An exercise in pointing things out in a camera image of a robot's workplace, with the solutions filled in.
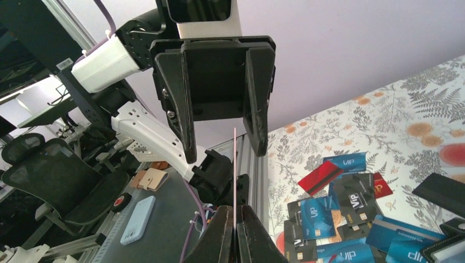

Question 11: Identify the red card far left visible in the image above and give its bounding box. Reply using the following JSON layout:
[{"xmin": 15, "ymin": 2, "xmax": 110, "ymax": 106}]
[{"xmin": 298, "ymin": 161, "xmax": 344, "ymax": 196}]

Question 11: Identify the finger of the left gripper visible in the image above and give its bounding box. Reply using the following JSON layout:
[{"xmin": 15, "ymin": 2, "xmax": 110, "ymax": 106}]
[
  {"xmin": 155, "ymin": 52, "xmax": 197, "ymax": 164},
  {"xmin": 243, "ymin": 46, "xmax": 275, "ymax": 157}
]

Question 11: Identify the black office chair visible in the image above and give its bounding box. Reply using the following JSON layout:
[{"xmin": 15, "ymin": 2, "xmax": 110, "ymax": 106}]
[{"xmin": 1, "ymin": 133, "xmax": 129, "ymax": 236}]

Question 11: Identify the light blue phone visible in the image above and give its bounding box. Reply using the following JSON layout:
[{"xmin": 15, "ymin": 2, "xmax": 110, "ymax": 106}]
[{"xmin": 120, "ymin": 196, "xmax": 156, "ymax": 245}]

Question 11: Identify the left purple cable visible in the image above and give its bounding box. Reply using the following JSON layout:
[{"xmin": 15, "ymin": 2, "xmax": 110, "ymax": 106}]
[{"xmin": 74, "ymin": 0, "xmax": 119, "ymax": 64}]

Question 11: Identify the black leather card holder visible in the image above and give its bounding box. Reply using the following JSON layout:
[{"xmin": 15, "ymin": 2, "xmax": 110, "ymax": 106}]
[{"xmin": 420, "ymin": 218, "xmax": 464, "ymax": 262}]

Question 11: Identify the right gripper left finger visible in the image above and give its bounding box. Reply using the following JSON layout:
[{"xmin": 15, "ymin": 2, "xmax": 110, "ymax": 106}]
[{"xmin": 183, "ymin": 205, "xmax": 234, "ymax": 263}]

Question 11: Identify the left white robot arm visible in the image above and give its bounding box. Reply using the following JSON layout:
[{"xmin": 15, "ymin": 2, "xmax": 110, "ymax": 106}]
[{"xmin": 70, "ymin": 1, "xmax": 276, "ymax": 206}]

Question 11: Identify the black VIP card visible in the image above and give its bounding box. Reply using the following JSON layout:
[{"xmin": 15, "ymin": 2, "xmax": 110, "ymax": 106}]
[{"xmin": 333, "ymin": 173, "xmax": 378, "ymax": 227}]

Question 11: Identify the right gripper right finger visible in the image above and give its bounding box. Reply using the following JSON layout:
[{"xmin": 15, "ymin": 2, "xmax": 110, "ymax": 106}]
[{"xmin": 236, "ymin": 205, "xmax": 287, "ymax": 263}]

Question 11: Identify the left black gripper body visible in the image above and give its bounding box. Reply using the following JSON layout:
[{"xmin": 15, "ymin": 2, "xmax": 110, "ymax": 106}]
[{"xmin": 150, "ymin": 36, "xmax": 276, "ymax": 122}]

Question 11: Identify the blue VIP card lower left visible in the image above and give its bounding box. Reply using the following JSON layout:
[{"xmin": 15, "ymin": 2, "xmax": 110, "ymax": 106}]
[{"xmin": 300, "ymin": 197, "xmax": 336, "ymax": 240}]

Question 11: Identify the tan leather card holder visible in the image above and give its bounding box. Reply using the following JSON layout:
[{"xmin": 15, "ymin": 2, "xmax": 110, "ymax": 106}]
[{"xmin": 129, "ymin": 168, "xmax": 168, "ymax": 191}]

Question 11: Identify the aluminium rail frame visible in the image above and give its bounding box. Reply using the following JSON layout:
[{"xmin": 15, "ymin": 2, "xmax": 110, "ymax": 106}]
[{"xmin": 207, "ymin": 134, "xmax": 271, "ymax": 237}]

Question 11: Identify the floral table mat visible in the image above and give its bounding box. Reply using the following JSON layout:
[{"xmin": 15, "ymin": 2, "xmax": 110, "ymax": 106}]
[{"xmin": 268, "ymin": 56, "xmax": 464, "ymax": 250}]

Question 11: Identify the pink thin card edge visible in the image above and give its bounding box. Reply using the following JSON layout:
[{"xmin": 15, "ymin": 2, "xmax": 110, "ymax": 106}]
[{"xmin": 232, "ymin": 127, "xmax": 237, "ymax": 230}]

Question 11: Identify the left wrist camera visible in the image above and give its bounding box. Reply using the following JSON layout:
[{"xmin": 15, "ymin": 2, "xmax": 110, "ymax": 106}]
[{"xmin": 156, "ymin": 0, "xmax": 243, "ymax": 39}]

